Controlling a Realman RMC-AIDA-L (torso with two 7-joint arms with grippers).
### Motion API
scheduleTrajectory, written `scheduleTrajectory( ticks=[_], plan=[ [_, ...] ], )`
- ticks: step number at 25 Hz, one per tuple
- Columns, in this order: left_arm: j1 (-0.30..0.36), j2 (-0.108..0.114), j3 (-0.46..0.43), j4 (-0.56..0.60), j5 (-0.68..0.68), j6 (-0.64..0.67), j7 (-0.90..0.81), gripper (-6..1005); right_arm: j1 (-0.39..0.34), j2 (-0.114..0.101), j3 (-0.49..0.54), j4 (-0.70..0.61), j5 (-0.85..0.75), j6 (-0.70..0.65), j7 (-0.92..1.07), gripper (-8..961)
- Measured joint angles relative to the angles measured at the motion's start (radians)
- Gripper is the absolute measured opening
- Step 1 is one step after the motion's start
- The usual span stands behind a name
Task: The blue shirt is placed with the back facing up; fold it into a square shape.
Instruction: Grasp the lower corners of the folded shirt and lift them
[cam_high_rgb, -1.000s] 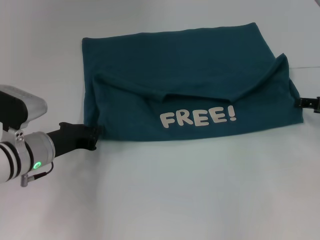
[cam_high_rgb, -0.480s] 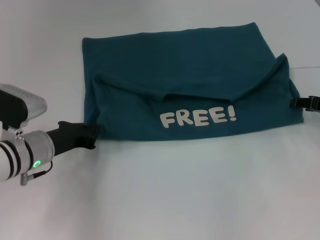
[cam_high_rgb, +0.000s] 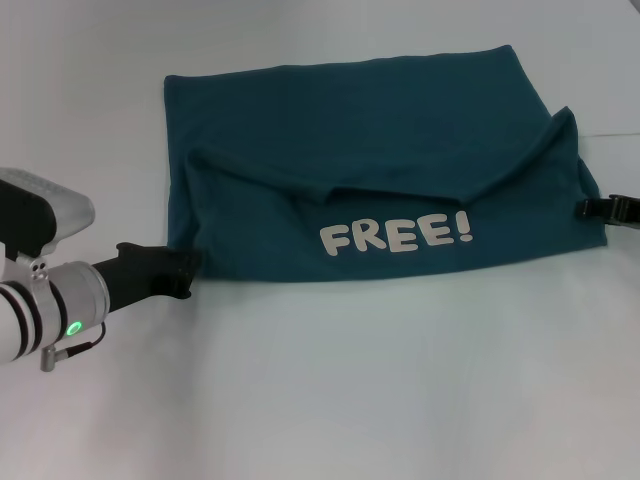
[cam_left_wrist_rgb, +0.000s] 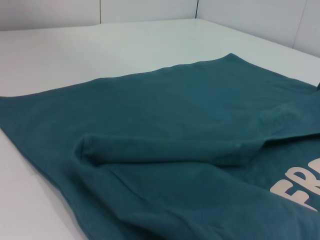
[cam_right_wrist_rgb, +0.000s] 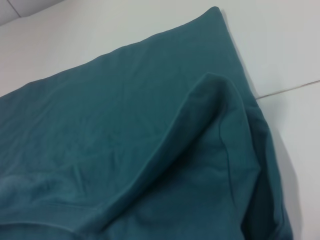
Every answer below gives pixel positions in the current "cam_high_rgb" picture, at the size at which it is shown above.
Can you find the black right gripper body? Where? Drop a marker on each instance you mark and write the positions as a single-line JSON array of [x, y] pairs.
[[631, 210]]

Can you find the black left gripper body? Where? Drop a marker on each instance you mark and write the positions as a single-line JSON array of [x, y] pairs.
[[145, 275]]

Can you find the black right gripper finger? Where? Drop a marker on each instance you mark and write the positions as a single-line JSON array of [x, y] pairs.
[[595, 207]]

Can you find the blue-green t-shirt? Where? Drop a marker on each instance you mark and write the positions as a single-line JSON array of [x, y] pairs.
[[380, 175]]

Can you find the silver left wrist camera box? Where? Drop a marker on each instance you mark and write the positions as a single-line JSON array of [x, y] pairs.
[[40, 215]]

